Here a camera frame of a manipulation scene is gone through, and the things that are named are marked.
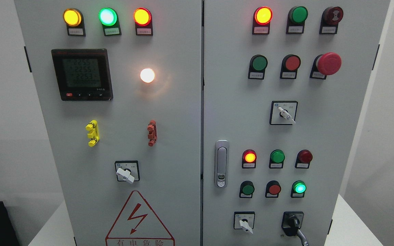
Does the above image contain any black digital power meter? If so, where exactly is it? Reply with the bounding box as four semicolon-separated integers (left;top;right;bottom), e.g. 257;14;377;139
51;49;114;101

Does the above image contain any dark red buzzer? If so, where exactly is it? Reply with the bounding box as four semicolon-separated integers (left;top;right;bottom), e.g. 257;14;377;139
319;6;344;35

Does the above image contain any lit red indicator light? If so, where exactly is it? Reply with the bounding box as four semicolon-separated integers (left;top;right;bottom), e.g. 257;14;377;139
252;6;273;35
133;8;153;36

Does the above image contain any white glowing lamp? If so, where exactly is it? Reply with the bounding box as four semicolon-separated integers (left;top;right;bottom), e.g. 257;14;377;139
140;68;155;83

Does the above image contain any yellow terminal connector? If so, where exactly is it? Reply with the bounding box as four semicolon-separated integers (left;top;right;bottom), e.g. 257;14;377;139
86;120;100;147

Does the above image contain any black knob selector switch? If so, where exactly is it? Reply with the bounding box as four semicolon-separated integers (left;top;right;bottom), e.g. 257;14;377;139
281;211;304;237

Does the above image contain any white lever selector switch lower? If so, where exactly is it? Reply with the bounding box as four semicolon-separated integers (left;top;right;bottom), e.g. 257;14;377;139
233;211;256;234

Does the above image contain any green indicator light middle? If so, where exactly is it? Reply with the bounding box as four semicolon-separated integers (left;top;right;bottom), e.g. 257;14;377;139
269;149;286;169

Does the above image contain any red push button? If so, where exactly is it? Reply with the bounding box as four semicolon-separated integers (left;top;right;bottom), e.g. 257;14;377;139
265;180;281;198
280;54;301;79

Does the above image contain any green push button lower right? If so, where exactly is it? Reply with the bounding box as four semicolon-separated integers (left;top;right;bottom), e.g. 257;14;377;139
290;180;306;198

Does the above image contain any red emergency stop button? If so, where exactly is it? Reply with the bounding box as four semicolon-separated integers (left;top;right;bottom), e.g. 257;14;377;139
310;52;342;80

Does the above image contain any grey electrical control cabinet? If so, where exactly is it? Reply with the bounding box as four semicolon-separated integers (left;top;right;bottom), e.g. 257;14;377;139
14;0;390;246

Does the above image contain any green indicator light top right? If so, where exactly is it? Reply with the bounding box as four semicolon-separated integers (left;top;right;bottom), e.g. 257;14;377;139
286;6;308;34

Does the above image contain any white lever selector switch upper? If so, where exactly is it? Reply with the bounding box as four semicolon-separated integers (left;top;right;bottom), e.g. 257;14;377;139
269;101;298;125

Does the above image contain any green push button upper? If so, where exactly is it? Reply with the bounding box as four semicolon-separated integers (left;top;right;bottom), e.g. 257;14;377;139
248;54;268;80

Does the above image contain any red lightning warning sticker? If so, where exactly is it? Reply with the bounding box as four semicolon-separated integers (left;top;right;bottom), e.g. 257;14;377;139
105;190;175;246

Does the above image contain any green push button lower left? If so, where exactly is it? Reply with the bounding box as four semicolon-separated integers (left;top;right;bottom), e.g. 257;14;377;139
239;180;255;198

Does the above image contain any white handle selector switch left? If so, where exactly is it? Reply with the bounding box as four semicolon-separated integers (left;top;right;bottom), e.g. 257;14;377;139
115;160;140;184

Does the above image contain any red push button lower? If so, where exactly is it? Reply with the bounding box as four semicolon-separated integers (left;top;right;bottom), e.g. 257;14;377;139
265;180;281;198

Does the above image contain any red push button upper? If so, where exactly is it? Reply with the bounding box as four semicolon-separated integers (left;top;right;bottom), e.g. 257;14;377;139
280;54;301;79

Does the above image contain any red terminal connector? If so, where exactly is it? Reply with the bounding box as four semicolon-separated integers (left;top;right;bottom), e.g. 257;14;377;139
147;120;158;147

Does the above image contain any green push button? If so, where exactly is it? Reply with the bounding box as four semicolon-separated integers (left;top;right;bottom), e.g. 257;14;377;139
239;180;255;198
248;54;268;80
290;180;306;198

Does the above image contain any silver door handle lock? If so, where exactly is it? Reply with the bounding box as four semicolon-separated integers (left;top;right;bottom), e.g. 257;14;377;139
214;140;229;188

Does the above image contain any yellow indicator light top left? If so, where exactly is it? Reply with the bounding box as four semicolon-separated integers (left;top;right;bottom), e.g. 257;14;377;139
63;8;86;37

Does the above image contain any red indicator light middle right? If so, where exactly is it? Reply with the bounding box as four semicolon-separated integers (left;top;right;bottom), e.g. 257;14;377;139
294;149;313;169

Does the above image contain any red indicator light middle left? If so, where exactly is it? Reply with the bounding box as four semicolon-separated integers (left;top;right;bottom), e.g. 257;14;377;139
242;149;257;169

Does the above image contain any white lever selector switch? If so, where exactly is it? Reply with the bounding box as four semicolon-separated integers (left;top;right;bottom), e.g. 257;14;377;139
269;101;298;125
233;211;256;234

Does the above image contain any lit red indicator light left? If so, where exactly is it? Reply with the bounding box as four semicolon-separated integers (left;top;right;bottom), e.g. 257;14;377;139
133;8;153;36

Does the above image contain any lit red indicator light right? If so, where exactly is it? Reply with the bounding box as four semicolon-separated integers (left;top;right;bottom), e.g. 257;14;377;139
252;6;273;35

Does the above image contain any lit green indicator light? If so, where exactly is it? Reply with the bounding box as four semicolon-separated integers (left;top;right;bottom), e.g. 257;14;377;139
98;8;121;36

